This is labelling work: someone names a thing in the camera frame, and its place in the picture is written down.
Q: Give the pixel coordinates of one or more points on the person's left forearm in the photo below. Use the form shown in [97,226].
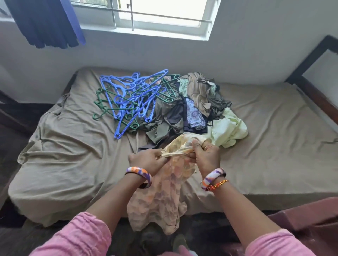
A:
[116,203]

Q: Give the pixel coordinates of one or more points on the striped orange purple bangle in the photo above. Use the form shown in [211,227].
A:
[138,172]

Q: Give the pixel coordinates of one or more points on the person's right forearm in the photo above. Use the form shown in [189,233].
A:
[243,213]

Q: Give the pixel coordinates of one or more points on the person's right hand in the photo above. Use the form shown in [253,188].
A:
[207,158]

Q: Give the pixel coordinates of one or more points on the light yellow shirt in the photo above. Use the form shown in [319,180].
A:
[230,129]

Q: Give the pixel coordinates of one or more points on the striped white purple bangle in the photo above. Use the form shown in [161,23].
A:
[212,176]

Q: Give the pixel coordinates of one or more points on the blue curtain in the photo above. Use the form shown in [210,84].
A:
[42,21]

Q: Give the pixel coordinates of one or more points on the white framed window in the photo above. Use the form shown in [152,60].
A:
[158,16]

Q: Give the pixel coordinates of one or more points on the person's left hand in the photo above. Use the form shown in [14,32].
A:
[148,161]

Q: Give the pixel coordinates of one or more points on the dark wooden bed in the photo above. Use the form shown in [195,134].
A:
[317,55]

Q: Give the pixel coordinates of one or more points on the mint patterned clothes item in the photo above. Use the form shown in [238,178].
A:
[183,87]

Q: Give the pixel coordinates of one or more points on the maroon plastic chair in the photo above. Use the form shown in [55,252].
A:
[311,224]

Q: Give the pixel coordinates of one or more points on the blue floral patterned garment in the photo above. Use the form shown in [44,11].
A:
[195,113]

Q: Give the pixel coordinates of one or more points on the olive green t-shirt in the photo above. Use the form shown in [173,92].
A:
[217,100]

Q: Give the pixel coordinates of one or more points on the olive green button shirt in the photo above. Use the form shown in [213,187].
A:
[166,118]

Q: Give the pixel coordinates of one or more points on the beige garment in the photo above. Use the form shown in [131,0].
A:
[198,92]

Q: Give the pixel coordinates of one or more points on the yellow floral dress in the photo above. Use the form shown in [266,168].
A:
[158,200]

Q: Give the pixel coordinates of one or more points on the navy blue shorts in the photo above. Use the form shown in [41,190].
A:
[189,126]

